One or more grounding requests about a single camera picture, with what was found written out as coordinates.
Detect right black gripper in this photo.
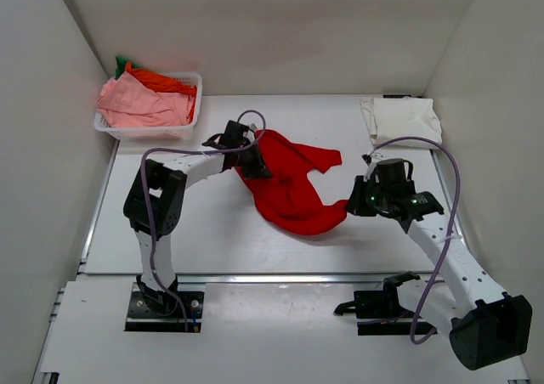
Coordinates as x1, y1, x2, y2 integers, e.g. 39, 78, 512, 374
343, 176, 392, 217

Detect red t shirt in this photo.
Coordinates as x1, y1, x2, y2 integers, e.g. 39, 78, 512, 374
240, 129, 347, 236

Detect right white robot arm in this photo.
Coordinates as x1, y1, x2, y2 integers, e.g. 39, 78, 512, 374
335, 155, 532, 370

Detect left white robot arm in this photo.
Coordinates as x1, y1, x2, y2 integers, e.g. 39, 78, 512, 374
123, 121, 272, 321

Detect white plastic basket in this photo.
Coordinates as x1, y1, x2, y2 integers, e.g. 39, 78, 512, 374
93, 72, 202, 141

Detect folded white t shirt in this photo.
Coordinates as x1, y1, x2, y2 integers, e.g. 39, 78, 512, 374
360, 97, 442, 149

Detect orange t shirt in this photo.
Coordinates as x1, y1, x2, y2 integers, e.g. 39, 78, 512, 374
124, 62, 198, 123

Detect pink t shirt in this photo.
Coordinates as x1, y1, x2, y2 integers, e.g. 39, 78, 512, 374
96, 72, 195, 128

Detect green cloth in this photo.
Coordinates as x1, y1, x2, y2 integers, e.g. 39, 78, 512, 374
115, 54, 130, 75

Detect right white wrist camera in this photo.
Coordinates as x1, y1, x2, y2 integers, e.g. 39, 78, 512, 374
361, 151, 383, 168

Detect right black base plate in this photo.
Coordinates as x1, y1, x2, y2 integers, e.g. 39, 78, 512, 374
333, 272, 421, 336

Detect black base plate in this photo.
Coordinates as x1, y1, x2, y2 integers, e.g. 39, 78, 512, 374
124, 284, 205, 334
333, 272, 421, 336

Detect aluminium rail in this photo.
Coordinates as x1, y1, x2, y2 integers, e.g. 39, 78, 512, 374
169, 273, 445, 285

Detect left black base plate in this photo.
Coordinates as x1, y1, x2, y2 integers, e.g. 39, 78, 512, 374
124, 284, 205, 334

